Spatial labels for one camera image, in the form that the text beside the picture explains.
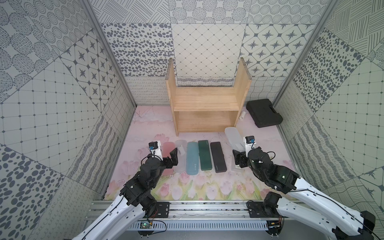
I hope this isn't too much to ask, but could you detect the pink pencil case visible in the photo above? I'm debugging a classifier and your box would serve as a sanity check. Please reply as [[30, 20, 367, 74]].
[[161, 142, 176, 177]]

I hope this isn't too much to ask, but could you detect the frosted barcode pencil case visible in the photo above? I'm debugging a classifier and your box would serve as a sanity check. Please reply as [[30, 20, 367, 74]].
[[231, 164, 243, 172]]

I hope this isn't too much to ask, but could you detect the clear pencil case with label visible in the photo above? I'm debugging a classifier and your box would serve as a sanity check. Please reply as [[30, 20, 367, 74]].
[[174, 140, 187, 174]]

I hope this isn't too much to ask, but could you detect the frosted clear pencil case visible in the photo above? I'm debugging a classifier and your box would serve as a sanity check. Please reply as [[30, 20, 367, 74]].
[[225, 127, 245, 152]]

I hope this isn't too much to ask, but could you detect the light blue pencil case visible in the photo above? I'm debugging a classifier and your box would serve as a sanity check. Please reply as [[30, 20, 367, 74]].
[[186, 142, 200, 176]]

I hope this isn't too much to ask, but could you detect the black pencil case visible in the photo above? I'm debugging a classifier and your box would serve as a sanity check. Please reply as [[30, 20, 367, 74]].
[[210, 142, 227, 173]]

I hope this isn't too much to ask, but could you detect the dark green pencil case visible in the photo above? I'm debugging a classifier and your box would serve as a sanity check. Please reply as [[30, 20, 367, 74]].
[[198, 140, 213, 171]]

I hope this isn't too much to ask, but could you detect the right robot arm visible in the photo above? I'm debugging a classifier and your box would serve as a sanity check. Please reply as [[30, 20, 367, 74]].
[[233, 147, 379, 240]]

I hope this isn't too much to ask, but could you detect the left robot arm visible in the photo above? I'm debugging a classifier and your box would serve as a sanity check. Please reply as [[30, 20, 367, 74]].
[[74, 147, 178, 240]]

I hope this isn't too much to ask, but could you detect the wooden two-tier shelf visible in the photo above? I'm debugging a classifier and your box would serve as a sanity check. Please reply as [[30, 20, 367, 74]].
[[165, 58, 252, 136]]

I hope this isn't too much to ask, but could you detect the small white roll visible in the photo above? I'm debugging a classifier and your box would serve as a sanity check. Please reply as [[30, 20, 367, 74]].
[[239, 111, 247, 120]]

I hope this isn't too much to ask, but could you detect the black plastic tool case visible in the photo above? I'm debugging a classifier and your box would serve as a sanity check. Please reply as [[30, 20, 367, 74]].
[[246, 99, 283, 128]]

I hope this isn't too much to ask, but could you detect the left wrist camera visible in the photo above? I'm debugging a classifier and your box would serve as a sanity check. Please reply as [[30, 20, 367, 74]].
[[149, 141, 163, 160]]

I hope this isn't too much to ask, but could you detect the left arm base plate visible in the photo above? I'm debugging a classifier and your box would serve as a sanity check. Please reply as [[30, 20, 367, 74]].
[[146, 202, 171, 219]]

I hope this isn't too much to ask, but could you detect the aluminium mounting rail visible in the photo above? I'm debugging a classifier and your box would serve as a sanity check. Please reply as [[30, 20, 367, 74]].
[[85, 201, 279, 227]]

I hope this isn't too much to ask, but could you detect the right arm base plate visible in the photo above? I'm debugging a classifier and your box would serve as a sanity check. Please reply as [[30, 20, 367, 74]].
[[246, 201, 280, 218]]

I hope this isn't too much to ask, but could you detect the white vented cable duct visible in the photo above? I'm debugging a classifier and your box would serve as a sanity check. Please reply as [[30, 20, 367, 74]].
[[127, 220, 268, 231]]

